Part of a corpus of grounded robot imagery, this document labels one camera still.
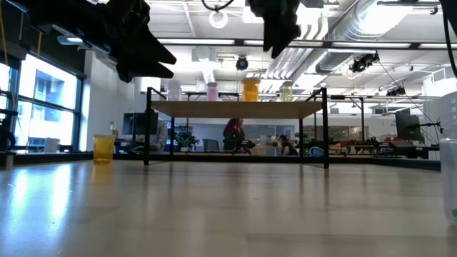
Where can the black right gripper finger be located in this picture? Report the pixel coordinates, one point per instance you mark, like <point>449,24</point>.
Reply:
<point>275,35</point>
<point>294,25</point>

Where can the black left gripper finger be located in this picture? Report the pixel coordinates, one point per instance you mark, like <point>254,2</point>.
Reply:
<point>143,72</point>
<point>153,53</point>

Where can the clear plastic cup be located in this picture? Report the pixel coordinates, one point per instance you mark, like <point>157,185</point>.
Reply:
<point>175,91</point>

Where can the orange pill bottle white cap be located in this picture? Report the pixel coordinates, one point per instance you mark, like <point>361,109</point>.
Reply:
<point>251,91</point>
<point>103,150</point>

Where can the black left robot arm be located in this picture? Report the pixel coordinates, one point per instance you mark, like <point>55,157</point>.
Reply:
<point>71,18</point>

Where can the black background robot arm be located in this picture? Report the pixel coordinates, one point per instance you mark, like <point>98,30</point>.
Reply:
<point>248,144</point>

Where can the wooden shelf black metal legs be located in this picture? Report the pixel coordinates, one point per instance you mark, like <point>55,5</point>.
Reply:
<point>232,109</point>

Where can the black ceiling spot lamp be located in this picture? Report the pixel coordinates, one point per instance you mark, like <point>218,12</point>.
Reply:
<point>241,63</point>

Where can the long ceiling light bar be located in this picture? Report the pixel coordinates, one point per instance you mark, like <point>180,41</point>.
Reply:
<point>196,41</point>

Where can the black computer monitor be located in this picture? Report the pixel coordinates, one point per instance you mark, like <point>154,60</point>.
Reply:
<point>135,124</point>
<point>407,126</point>

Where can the round white ceiling lamp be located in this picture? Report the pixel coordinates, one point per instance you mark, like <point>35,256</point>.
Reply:
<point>218,14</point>

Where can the person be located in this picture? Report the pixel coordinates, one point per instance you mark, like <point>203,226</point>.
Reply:
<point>285,146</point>
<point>233,130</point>
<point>160,137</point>

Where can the black ceiling device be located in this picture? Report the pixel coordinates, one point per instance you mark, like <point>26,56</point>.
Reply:
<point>364,62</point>
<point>396,91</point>

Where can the green background plant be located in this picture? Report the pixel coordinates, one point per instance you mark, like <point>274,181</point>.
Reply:
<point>185,140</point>

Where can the large window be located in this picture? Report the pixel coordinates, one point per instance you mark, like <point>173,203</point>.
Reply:
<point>46,107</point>

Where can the white box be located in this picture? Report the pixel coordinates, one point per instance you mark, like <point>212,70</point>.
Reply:
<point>51,144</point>

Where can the blue round object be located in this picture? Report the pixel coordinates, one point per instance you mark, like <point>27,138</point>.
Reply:
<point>316,152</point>

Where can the silver ventilation duct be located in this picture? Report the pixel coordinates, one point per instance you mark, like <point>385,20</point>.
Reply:
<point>350,32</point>

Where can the black aluminium table frame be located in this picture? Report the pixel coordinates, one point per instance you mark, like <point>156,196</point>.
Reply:
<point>121,156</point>

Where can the black background rig frame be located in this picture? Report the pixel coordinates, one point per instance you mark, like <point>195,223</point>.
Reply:
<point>362,118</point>

